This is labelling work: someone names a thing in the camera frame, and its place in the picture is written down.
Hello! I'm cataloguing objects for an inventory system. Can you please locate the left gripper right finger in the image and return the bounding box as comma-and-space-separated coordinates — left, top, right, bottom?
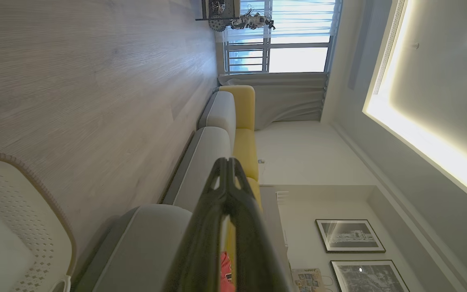
228, 158, 291, 292

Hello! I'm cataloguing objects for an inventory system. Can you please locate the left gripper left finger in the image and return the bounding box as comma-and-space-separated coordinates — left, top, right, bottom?
164, 158, 230, 292

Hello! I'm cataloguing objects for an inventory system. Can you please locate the red printed garment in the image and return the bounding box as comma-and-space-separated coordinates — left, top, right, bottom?
220, 251, 236, 292

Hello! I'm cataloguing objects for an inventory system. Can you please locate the white perforated laundry basket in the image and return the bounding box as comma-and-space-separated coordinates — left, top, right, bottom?
0, 152, 77, 292

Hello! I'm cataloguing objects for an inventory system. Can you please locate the colourful magazine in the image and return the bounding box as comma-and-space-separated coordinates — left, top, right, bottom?
290, 268, 328, 292

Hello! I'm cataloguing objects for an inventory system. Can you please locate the yellow and grey sofa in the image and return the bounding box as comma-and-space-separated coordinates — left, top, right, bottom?
73, 85, 263, 292

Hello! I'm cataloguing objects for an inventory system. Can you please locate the black framed building picture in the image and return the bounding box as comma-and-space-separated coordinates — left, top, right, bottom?
315, 219, 386, 254

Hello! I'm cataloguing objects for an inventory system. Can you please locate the black framed dark picture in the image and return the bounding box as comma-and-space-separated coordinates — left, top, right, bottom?
330, 260, 411, 292

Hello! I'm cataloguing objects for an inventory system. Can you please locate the grey curtain beside sofa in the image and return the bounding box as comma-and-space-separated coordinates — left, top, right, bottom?
217, 72, 330, 131

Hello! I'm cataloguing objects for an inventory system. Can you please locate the window with balcony railing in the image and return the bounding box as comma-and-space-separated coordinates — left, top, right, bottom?
223, 0, 340, 75

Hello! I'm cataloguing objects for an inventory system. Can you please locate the long ceiling air vent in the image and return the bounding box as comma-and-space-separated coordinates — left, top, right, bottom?
373, 0, 407, 96

